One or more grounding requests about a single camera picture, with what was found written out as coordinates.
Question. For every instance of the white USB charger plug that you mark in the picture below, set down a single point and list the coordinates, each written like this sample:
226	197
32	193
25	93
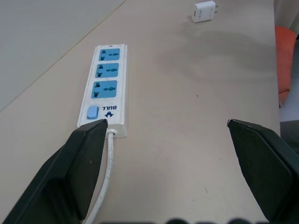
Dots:
205	12

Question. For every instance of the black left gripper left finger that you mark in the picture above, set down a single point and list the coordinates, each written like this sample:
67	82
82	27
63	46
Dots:
70	172

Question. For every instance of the white blue-socket power strip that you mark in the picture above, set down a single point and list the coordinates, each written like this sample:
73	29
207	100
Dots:
106	88

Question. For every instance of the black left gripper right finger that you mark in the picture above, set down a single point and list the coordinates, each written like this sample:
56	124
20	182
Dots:
266	168

